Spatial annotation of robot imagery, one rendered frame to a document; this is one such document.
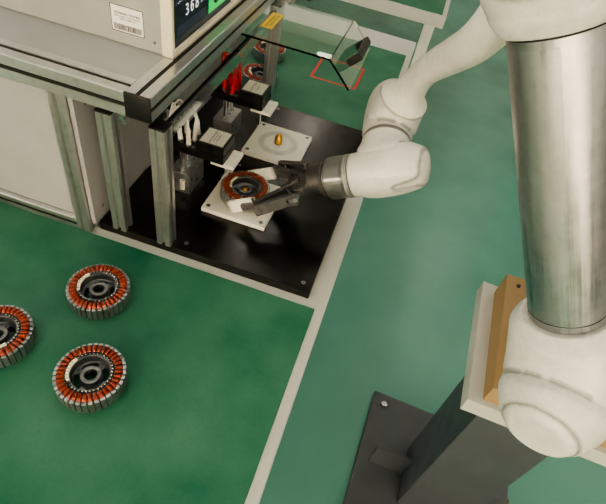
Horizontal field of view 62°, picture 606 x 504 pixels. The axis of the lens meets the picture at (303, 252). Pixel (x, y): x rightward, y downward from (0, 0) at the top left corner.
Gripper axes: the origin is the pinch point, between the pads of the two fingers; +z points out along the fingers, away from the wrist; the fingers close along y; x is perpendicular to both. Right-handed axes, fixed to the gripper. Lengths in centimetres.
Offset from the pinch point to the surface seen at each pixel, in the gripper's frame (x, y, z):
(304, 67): -1, 75, 9
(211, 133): 14.7, 0.8, 2.2
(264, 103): 10.3, 22.4, -0.6
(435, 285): -102, 70, -18
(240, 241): -4.9, -12.6, -1.6
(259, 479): -17, -57, -19
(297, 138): -3.7, 28.9, -2.3
